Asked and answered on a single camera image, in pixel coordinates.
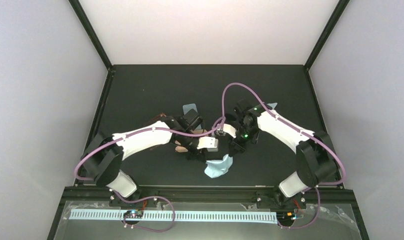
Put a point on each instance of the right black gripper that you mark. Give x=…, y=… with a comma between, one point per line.
x=236, y=145

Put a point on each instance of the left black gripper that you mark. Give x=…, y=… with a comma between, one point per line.
x=201, y=156

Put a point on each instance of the light blue cleaning cloth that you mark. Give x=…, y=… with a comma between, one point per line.
x=218, y=167

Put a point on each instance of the brown plaid glasses case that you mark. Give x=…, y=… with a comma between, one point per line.
x=180, y=148

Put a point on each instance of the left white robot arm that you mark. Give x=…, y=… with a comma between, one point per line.
x=103, y=157

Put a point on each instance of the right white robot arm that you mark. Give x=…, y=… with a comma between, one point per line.
x=314, y=151

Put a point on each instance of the black sunglasses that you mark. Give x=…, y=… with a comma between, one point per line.
x=230, y=119

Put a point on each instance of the brown translucent sunglasses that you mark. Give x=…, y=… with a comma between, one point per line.
x=152, y=121

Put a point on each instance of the blue-grey glasses case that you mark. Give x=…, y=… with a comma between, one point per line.
x=189, y=107

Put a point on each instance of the right small circuit board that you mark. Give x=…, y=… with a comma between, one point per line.
x=287, y=216

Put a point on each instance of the small circuit board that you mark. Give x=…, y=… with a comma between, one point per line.
x=133, y=214
x=287, y=216

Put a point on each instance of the left small circuit board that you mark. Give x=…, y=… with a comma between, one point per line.
x=133, y=214

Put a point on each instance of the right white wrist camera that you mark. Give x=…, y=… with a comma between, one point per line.
x=226, y=129

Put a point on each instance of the white slotted cable duct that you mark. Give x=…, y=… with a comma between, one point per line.
x=177, y=216

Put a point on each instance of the black front frame rail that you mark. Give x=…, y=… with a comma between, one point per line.
x=328, y=195

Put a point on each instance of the right black frame post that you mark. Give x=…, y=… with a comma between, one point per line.
x=326, y=32

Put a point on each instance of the black frame post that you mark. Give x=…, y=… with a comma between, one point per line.
x=326, y=32
x=86, y=24

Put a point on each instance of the left black frame post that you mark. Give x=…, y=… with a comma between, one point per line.
x=86, y=24

